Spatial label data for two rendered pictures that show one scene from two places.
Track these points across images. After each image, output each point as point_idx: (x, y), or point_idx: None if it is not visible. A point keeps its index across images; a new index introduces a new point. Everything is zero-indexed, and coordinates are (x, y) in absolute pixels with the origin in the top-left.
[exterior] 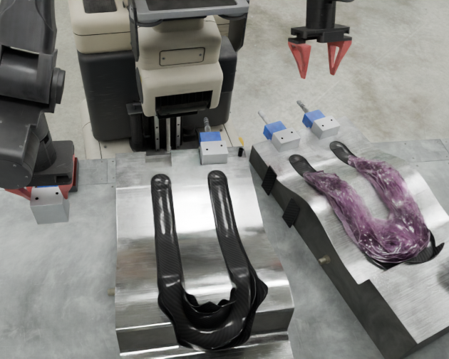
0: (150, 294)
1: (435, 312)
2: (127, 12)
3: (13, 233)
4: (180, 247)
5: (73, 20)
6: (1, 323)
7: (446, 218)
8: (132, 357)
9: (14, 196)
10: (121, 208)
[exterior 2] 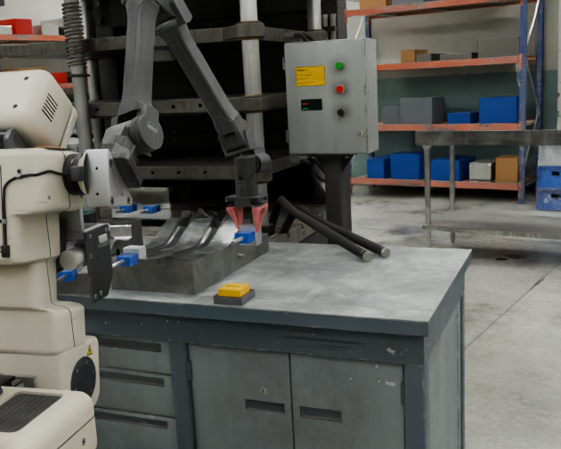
0: (228, 220)
1: (120, 220)
2: (7, 387)
3: (280, 288)
4: (198, 240)
5: (87, 398)
6: (302, 271)
7: None
8: None
9: (270, 297)
10: (212, 251)
